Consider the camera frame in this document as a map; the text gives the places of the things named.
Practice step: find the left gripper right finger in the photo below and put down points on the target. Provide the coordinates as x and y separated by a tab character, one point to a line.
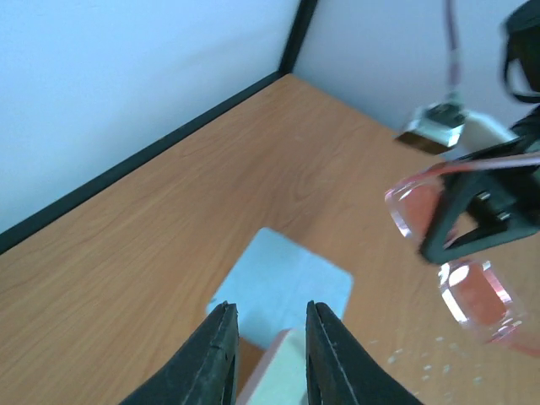
339	370

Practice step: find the right black frame post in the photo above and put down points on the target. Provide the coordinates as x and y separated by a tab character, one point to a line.
299	28

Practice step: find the pink glasses case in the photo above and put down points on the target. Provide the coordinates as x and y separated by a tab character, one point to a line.
280	376

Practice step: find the blue cleaning cloth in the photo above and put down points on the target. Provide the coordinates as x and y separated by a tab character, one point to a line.
271	283

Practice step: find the red sunglasses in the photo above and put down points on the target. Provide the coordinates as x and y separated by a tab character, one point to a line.
492	293

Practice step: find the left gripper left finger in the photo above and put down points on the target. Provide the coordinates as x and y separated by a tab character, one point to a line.
203	371

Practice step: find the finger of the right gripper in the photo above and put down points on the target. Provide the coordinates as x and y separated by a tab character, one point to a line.
484	208

